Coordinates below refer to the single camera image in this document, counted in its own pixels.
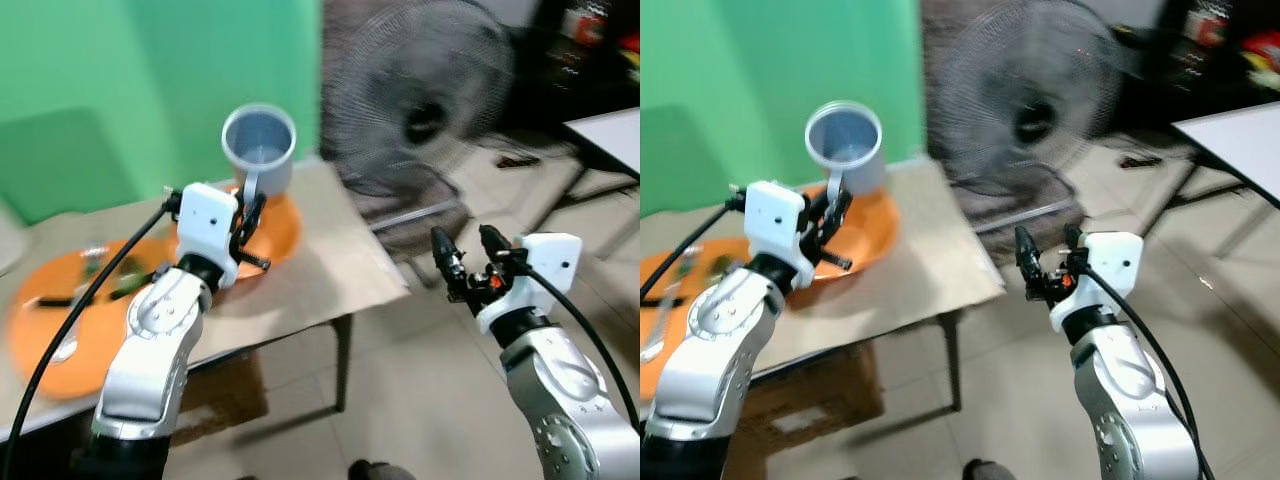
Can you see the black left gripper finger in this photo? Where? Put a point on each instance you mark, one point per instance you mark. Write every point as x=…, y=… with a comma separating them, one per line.
x=260, y=212
x=826, y=215
x=843, y=208
x=244, y=218

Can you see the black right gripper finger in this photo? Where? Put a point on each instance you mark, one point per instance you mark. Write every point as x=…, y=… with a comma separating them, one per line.
x=494, y=243
x=1073, y=240
x=1026, y=255
x=445, y=258

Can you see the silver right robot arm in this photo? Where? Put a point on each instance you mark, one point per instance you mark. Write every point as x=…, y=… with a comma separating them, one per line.
x=1130, y=400
x=560, y=400

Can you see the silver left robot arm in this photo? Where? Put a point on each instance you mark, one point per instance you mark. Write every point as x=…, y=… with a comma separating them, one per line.
x=150, y=350
x=710, y=350

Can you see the small black floor object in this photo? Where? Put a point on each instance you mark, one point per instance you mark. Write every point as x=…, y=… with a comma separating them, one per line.
x=515, y=160
x=1140, y=160

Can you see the large black standing fan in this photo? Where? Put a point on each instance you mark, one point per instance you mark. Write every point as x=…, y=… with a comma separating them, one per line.
x=420, y=120
x=1030, y=120

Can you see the black metal table leg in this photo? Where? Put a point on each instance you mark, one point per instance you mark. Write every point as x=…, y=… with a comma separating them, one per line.
x=344, y=360
x=952, y=360

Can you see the brown cardboard box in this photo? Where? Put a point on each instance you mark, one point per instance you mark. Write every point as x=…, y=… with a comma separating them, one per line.
x=810, y=410
x=225, y=395

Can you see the silver spoon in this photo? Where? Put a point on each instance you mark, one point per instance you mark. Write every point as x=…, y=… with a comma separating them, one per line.
x=92, y=262
x=662, y=320

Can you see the white table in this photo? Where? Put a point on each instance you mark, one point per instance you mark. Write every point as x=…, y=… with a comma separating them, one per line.
x=1235, y=140
x=610, y=135

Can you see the black utensil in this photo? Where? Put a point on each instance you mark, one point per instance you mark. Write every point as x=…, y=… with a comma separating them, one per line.
x=668, y=300
x=55, y=300

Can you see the black cabinet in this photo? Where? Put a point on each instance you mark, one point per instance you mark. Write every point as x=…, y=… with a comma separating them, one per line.
x=1165, y=60
x=545, y=70

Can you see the black robot foot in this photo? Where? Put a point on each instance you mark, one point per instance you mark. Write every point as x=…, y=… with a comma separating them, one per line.
x=990, y=469
x=380, y=470

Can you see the orange round tray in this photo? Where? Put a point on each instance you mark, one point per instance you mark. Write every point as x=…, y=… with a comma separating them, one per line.
x=50, y=345
x=655, y=385

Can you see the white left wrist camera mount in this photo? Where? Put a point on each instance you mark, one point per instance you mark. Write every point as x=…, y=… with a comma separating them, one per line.
x=775, y=222
x=205, y=225

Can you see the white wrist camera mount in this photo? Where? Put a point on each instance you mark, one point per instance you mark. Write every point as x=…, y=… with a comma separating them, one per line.
x=205, y=225
x=552, y=262
x=1115, y=258
x=775, y=222

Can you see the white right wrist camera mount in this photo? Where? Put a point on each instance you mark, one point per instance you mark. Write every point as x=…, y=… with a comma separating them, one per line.
x=552, y=262
x=1115, y=258

